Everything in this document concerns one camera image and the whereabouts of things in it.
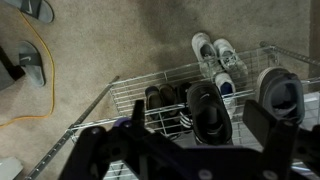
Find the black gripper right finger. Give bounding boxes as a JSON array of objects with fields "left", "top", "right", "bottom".
[{"left": 242, "top": 99, "right": 320, "bottom": 180}]

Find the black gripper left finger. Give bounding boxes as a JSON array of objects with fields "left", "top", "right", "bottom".
[{"left": 59, "top": 99, "right": 158, "bottom": 180}]

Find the black Nike shoe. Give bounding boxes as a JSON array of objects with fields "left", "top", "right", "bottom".
[{"left": 185, "top": 81, "right": 234, "bottom": 146}]

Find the dark grey slip-on shoe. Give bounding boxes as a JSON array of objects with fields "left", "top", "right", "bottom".
[{"left": 255, "top": 66, "right": 306, "bottom": 125}]

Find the brown leather shoe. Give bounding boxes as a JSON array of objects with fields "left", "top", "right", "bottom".
[
  {"left": 159, "top": 83, "right": 178, "bottom": 118},
  {"left": 144, "top": 85, "right": 165, "bottom": 123}
]

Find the white shoe blue lining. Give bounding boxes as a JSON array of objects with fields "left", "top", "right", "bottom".
[{"left": 214, "top": 72, "right": 238, "bottom": 118}]

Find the black white-striped shoe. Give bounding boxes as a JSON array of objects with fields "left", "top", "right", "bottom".
[{"left": 174, "top": 82, "right": 201, "bottom": 134}]

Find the worn white lace sneaker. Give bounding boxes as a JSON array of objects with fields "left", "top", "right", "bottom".
[
  {"left": 213, "top": 38, "right": 249, "bottom": 81},
  {"left": 191, "top": 32, "right": 224, "bottom": 78}
]

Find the grey Nike slide sandal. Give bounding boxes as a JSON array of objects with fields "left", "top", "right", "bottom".
[
  {"left": 6, "top": 0, "right": 55, "bottom": 24},
  {"left": 18, "top": 40, "right": 47, "bottom": 88}
]

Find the silver wire shoe rack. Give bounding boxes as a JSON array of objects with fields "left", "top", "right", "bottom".
[{"left": 23, "top": 40, "right": 320, "bottom": 180}]

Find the yellow extension cable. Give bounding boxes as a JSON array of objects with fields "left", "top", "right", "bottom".
[{"left": 0, "top": 9, "right": 56, "bottom": 129}]

